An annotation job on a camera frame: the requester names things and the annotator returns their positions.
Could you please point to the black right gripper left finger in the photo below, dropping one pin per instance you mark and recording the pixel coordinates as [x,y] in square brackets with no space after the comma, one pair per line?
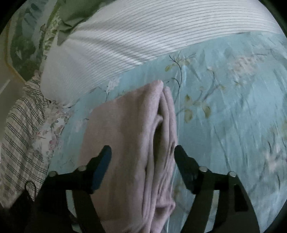
[82,182]

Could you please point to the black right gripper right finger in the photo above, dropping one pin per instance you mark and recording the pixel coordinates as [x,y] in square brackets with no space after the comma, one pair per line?
[202,182]

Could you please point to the pink fleece garment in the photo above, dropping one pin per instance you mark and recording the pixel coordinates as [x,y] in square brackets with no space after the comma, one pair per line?
[140,127]

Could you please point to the plaid checked blanket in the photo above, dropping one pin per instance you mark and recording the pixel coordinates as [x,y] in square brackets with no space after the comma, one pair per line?
[19,162]

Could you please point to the white floral quilt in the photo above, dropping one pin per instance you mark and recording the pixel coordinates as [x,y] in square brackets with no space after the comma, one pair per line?
[47,137]

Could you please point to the light blue floral bedsheet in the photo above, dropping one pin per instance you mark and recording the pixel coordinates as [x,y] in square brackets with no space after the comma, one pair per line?
[230,103]

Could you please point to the green leaf framed picture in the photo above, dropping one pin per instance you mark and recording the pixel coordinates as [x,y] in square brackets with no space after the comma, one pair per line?
[27,29]

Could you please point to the white striped pillow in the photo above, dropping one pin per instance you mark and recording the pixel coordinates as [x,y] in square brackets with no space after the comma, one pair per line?
[125,34]

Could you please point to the green leaf pillow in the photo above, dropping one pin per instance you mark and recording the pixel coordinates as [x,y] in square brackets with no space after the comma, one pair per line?
[65,16]

